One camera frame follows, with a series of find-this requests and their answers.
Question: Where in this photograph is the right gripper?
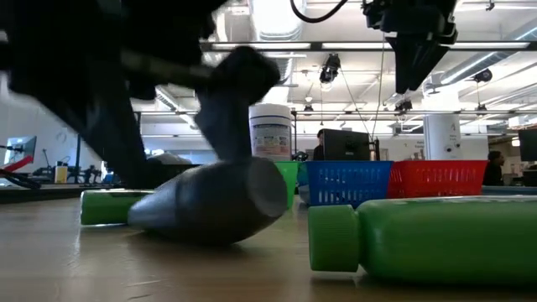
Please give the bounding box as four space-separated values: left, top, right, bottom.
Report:
385 0 460 95

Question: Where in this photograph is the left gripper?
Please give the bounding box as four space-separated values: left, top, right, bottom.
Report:
7 24 220 190

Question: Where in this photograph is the plain grey tapered bottle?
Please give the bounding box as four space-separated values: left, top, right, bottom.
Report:
127 156 289 247

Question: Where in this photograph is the large green bottle ribbed cap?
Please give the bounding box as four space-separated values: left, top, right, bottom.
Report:
307 195 537 287

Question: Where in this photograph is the grey monitor on arm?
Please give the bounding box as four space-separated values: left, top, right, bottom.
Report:
3 134 39 167

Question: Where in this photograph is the black ceiling spot lamp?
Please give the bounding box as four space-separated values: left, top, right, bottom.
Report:
319 53 342 85

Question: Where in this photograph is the black computer monitor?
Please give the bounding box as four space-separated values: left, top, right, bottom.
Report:
322 128 372 162

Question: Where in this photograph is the yellow box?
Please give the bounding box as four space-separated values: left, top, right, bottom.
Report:
54 164 70 185

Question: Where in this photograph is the small green bottle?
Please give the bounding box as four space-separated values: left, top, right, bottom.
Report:
80 189 154 227

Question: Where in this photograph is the red plastic basket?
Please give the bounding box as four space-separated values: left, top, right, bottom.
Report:
385 159 489 200

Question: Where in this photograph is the person behind monitor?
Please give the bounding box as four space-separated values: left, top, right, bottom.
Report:
313 128 326 162

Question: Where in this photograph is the white wipes canister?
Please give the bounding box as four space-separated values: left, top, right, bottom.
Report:
248 102 294 163

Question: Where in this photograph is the person seated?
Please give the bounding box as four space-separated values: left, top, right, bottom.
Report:
482 150 507 187

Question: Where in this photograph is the blue plastic basket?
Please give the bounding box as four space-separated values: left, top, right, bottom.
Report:
302 160 394 210

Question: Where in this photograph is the black monitor at room edge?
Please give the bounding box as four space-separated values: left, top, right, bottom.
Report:
518 128 537 163

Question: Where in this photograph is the green plastic basket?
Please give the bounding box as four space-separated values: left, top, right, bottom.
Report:
273 160 301 211

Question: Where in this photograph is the blue flat tray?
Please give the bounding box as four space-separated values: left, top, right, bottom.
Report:
481 185 537 197

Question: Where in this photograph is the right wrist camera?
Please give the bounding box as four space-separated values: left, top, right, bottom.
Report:
362 2 445 34

